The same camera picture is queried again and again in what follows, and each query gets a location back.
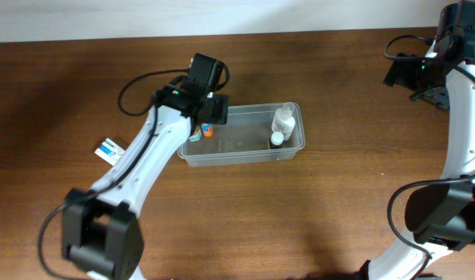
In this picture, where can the white Panadol medicine box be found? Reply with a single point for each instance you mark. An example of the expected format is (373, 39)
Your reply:
(109, 151)

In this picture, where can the dark bottle white cap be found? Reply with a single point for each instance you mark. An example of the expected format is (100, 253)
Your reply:
(276, 140)

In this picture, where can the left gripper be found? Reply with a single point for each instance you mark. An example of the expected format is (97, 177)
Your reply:
(218, 110)

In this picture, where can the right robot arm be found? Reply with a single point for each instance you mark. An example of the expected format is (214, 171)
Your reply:
(434, 218)

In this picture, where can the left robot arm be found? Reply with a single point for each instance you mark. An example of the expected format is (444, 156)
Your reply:
(101, 234)

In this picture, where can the orange tube white cap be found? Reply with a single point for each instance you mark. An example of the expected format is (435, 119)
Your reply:
(207, 130)

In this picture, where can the clear plastic container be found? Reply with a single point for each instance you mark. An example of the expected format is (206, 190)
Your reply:
(244, 138)

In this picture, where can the small jar gold lid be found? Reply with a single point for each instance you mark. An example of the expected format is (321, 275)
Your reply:
(197, 135)

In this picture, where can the white spray bottle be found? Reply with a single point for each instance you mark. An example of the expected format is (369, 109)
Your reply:
(284, 120)

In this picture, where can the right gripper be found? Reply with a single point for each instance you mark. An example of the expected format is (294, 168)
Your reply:
(395, 71)

